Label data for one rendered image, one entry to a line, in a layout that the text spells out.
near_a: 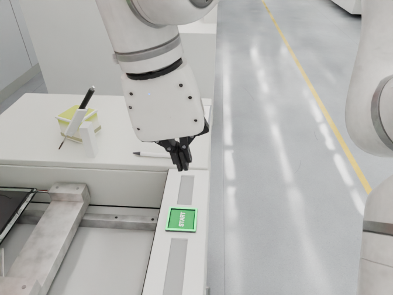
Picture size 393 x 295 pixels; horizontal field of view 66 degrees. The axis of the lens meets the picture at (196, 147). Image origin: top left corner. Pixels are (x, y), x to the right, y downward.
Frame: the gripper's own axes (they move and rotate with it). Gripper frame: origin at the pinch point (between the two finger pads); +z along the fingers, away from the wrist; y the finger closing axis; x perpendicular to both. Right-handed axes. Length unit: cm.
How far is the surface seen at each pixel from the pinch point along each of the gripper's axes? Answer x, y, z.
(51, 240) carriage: -0.5, -32.4, 17.2
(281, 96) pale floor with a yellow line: 247, 49, 125
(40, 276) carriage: -8.4, -30.9, 17.5
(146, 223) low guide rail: 7.9, -15.2, 24.1
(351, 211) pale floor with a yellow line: 93, 67, 128
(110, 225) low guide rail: 8.0, -24.3, 23.6
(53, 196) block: 10.6, -36.1, 14.8
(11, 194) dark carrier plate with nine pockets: 10.3, -45.7, 12.3
